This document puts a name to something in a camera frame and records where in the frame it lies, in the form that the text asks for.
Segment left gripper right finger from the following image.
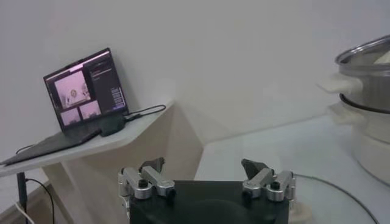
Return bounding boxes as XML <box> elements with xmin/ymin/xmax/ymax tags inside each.
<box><xmin>241</xmin><ymin>158</ymin><xmax>296</xmax><ymax>203</ymax></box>

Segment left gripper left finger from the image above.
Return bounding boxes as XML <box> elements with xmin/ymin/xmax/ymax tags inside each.
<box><xmin>118</xmin><ymin>157</ymin><xmax>177</xmax><ymax>214</ymax></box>

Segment round glass pot lid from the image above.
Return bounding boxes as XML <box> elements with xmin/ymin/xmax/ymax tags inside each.
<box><xmin>288</xmin><ymin>173</ymin><xmax>380</xmax><ymax>224</ymax></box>

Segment stainless steel steamer basket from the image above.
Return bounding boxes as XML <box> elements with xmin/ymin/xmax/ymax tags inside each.
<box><xmin>316</xmin><ymin>35</ymin><xmax>390</xmax><ymax>112</ymax></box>

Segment white side table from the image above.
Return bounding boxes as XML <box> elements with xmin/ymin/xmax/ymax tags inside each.
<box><xmin>0</xmin><ymin>100</ymin><xmax>204</xmax><ymax>224</ymax></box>

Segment black computer mouse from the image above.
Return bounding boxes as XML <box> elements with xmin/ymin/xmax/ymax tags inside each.
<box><xmin>99</xmin><ymin>115</ymin><xmax>126</xmax><ymax>137</ymax></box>

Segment black open laptop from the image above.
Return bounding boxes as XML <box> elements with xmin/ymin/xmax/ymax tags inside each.
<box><xmin>0</xmin><ymin>47</ymin><xmax>129</xmax><ymax>167</ymax></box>

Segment white electric cooker pot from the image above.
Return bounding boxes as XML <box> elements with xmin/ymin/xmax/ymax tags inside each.
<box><xmin>327</xmin><ymin>102</ymin><xmax>390</xmax><ymax>187</ymax></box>

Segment black dongle cable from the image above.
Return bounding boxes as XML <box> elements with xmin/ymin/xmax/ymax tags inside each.
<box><xmin>122</xmin><ymin>104</ymin><xmax>167</xmax><ymax>122</ymax></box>

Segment black floor cable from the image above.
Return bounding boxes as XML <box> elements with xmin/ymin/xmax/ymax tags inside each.
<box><xmin>26</xmin><ymin>178</ymin><xmax>56</xmax><ymax>224</ymax></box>

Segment white floor cable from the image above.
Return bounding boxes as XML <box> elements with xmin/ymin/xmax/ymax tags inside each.
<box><xmin>14</xmin><ymin>201</ymin><xmax>35</xmax><ymax>224</ymax></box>

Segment thin black laptop cable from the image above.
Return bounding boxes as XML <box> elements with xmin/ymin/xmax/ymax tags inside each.
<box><xmin>15</xmin><ymin>142</ymin><xmax>38</xmax><ymax>155</ymax></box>

